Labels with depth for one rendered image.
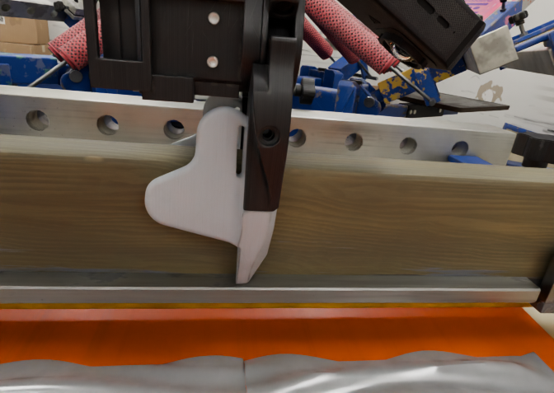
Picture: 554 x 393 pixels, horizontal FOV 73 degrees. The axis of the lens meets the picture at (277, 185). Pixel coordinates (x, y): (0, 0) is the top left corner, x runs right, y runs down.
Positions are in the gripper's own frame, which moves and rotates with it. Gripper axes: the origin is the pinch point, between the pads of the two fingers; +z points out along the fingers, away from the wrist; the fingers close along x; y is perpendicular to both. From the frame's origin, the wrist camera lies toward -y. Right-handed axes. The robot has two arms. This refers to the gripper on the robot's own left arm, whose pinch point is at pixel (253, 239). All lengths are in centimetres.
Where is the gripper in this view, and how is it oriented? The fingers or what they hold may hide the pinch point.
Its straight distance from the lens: 22.1
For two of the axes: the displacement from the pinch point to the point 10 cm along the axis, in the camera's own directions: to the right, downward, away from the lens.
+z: -0.9, 9.3, 3.7
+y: -9.9, -0.4, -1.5
